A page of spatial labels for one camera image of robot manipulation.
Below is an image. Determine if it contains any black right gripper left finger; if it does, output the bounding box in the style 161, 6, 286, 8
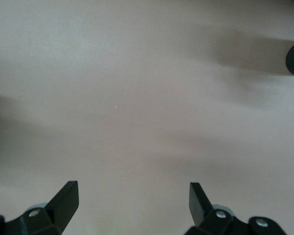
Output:
0, 180, 79, 235

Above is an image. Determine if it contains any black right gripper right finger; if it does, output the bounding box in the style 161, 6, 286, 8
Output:
185, 182, 287, 235

